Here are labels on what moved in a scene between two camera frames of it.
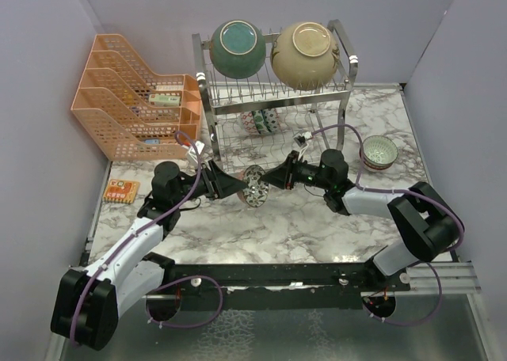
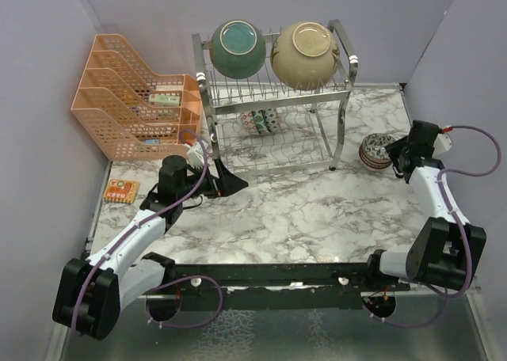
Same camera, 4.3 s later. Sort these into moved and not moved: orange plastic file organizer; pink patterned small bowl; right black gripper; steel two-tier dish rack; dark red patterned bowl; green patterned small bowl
Moved: right black gripper; pink patterned small bowl
Not moved: steel two-tier dish rack; dark red patterned bowl; green patterned small bowl; orange plastic file organizer
